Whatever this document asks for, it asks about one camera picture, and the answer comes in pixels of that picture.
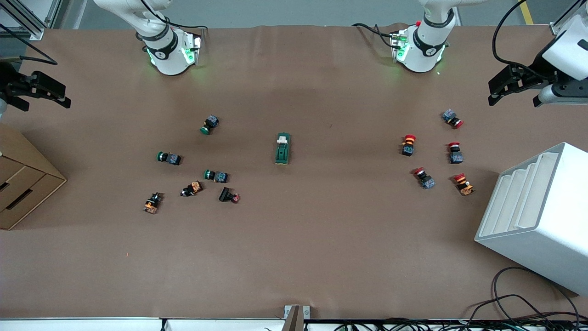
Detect black push button orange block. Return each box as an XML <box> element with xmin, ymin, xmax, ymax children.
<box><xmin>180</xmin><ymin>181</ymin><xmax>204</xmax><ymax>198</ymax></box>
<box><xmin>142</xmin><ymin>192</ymin><xmax>164</xmax><ymax>215</ymax></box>

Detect black looped cable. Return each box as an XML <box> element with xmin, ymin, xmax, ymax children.
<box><xmin>468</xmin><ymin>266</ymin><xmax>582</xmax><ymax>323</ymax></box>

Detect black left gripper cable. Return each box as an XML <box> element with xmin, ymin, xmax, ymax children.
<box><xmin>492</xmin><ymin>0</ymin><xmax>559</xmax><ymax>74</ymax></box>

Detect black push button red cap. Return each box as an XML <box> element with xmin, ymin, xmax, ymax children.
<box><xmin>218</xmin><ymin>186</ymin><xmax>241</xmax><ymax>204</ymax></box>

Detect red mushroom button orange block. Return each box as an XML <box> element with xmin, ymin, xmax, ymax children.
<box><xmin>452</xmin><ymin>172</ymin><xmax>475</xmax><ymax>197</ymax></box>

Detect black cable bundle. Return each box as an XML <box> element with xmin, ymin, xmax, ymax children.
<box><xmin>334</xmin><ymin>317</ymin><xmax>588</xmax><ymax>331</ymax></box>

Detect metal table edge bracket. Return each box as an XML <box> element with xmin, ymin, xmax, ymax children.
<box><xmin>283</xmin><ymin>304</ymin><xmax>311</xmax><ymax>331</ymax></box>

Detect brown paper table cover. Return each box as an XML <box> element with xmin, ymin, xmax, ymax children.
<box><xmin>0</xmin><ymin>24</ymin><xmax>588</xmax><ymax>320</ymax></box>

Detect black right arm base cable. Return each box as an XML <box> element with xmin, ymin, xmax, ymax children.
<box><xmin>138</xmin><ymin>0</ymin><xmax>210</xmax><ymax>34</ymax></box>

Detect green load switch white handle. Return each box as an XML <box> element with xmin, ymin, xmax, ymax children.
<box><xmin>274</xmin><ymin>132</ymin><xmax>292</xmax><ymax>166</ymax></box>

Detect white table edge rail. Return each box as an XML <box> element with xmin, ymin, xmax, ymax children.
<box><xmin>0</xmin><ymin>317</ymin><xmax>286</xmax><ymax>331</ymax></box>

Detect black arm base cable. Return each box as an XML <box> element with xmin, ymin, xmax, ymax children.
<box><xmin>138</xmin><ymin>0</ymin><xmax>210</xmax><ymax>34</ymax></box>
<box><xmin>352</xmin><ymin>23</ymin><xmax>406</xmax><ymax>49</ymax></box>

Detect red mushroom button blue block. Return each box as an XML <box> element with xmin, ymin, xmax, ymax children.
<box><xmin>447</xmin><ymin>142</ymin><xmax>464</xmax><ymax>165</ymax></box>
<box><xmin>441</xmin><ymin>108</ymin><xmax>465</xmax><ymax>130</ymax></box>
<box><xmin>411</xmin><ymin>167</ymin><xmax>436</xmax><ymax>190</ymax></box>

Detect aluminium frame profile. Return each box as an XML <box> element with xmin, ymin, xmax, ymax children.
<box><xmin>549</xmin><ymin>0</ymin><xmax>588</xmax><ymax>36</ymax></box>
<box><xmin>0</xmin><ymin>0</ymin><xmax>63</xmax><ymax>41</ymax></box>

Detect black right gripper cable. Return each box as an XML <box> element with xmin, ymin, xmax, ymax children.
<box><xmin>0</xmin><ymin>23</ymin><xmax>59</xmax><ymax>65</ymax></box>

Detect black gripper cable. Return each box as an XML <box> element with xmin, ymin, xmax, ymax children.
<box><xmin>492</xmin><ymin>0</ymin><xmax>559</xmax><ymax>74</ymax></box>
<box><xmin>0</xmin><ymin>23</ymin><xmax>59</xmax><ymax>65</ymax></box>

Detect brown cardboard box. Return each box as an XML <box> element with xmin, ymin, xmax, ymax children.
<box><xmin>0</xmin><ymin>121</ymin><xmax>68</xmax><ymax>231</ymax></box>

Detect black left arm base cable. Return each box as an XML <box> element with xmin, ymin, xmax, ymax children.
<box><xmin>352</xmin><ymin>23</ymin><xmax>406</xmax><ymax>49</ymax></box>

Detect white stepped rack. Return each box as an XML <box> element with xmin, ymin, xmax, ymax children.
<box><xmin>474</xmin><ymin>142</ymin><xmax>588</xmax><ymax>297</ymax></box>

